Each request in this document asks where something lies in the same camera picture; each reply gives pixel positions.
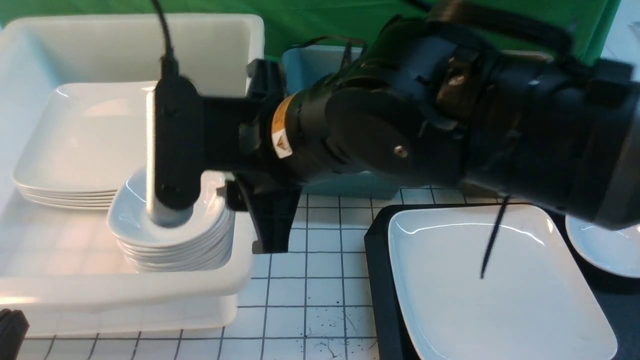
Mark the green backdrop cloth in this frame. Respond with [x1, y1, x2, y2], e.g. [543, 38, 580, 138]
[0, 0, 620, 63]

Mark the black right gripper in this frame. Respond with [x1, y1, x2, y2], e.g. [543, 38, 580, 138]
[203, 59, 306, 255]

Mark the large white plastic tub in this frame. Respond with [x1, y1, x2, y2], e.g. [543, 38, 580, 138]
[1, 14, 256, 337]

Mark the black serving tray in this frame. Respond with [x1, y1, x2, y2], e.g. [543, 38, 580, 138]
[364, 204, 640, 360]

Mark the stack of white square plates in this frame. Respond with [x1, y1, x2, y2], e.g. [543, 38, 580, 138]
[13, 80, 156, 210]

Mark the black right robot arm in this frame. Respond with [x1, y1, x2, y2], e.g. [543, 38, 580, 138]
[196, 0, 640, 253]

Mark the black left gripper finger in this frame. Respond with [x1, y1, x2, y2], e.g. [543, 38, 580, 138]
[0, 309, 30, 360]

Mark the white bowl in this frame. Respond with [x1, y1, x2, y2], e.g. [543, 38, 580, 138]
[565, 216, 640, 280]

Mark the black camera cable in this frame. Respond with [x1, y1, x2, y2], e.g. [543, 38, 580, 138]
[150, 0, 181, 81]

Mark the stack of white bowls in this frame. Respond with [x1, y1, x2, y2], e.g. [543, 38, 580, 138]
[107, 168, 235, 272]

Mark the large white square plate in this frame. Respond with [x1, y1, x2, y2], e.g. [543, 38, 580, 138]
[388, 204, 618, 360]

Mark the teal plastic bin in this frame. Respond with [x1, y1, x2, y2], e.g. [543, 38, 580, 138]
[280, 45, 399, 199]

